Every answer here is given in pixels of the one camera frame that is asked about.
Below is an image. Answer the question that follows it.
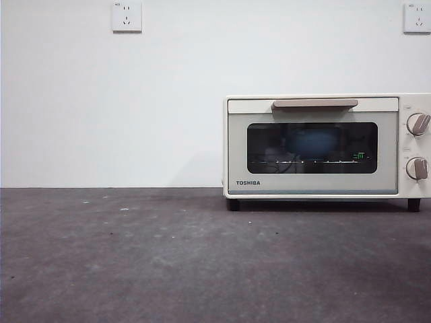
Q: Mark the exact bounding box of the white wall socket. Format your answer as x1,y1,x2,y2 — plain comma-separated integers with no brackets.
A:
403,2,431,34
112,0,143,34

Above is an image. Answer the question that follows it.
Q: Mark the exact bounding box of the cream Toshiba toaster oven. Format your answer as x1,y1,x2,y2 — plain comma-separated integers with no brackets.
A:
222,93,431,213

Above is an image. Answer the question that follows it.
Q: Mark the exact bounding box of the wire oven rack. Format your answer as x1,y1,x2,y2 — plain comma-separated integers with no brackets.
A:
255,157,371,168

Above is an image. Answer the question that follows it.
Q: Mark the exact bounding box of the cream oven knob, slanted pointer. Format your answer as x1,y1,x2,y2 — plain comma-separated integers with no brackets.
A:
405,112,431,137

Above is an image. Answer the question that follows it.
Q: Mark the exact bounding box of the glass oven door with handle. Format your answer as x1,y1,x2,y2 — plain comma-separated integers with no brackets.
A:
227,97,400,196

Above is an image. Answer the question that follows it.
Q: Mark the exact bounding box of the cream oven knob, upright pointer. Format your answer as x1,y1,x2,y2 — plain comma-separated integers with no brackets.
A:
405,157,429,179

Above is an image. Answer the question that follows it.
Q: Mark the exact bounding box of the blue ribbed bowl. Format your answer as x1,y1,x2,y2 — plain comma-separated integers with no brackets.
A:
284,126,341,159

